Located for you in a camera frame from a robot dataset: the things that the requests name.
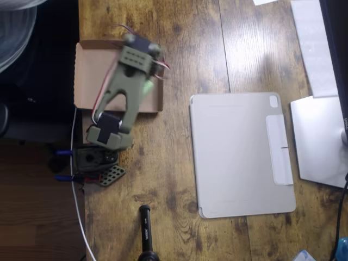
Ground silver monitor stand base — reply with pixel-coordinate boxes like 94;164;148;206
290;95;348;189

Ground black chair armrest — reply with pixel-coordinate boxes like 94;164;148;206
0;103;10;136

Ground blue handled clamp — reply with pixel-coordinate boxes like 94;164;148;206
55;173;101;183
56;146;79;156

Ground black monitor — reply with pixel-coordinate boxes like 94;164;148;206
318;0;348;131

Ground perforated olive base plate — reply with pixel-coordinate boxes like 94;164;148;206
96;164;127;188

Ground tablet in beige case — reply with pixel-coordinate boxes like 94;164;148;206
189;91;296;219

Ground white cable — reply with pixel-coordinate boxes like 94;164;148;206
70;107;96;261

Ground black cylindrical handle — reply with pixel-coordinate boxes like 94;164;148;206
137;204;161;261

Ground white and blue packet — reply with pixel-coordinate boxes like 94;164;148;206
293;250;318;261

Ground person in grey shirt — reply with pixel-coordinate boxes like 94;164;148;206
0;0;48;73

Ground white foam sheet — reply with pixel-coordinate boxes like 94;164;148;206
290;0;340;99

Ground brown cardboard tray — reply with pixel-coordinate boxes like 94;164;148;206
73;39;165;113

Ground blue round object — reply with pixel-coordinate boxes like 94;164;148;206
335;237;348;260

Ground green foam cube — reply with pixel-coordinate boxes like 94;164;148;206
142;80;155;96

